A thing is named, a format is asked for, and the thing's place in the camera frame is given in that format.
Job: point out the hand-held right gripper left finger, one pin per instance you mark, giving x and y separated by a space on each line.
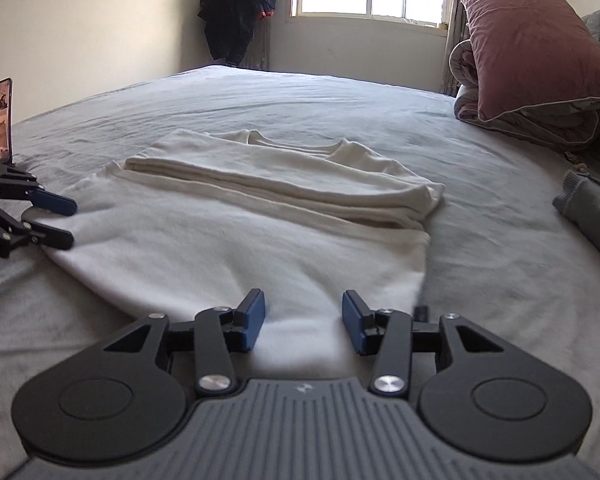
253 320

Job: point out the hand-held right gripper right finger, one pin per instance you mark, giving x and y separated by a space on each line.
355 323

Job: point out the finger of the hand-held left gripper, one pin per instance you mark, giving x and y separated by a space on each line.
55 238
55 203

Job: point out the white long-sleeve shirt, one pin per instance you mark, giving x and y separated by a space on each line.
230 240

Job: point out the grey bed sheet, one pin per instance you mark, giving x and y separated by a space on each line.
330 105

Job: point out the grey folded garment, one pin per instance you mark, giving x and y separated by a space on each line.
592 215

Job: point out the folded pink white quilt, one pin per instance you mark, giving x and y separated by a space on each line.
530 127

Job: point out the dark hanging jacket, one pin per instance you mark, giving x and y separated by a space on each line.
235 5

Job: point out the pink velvet pillow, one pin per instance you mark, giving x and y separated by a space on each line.
530 45

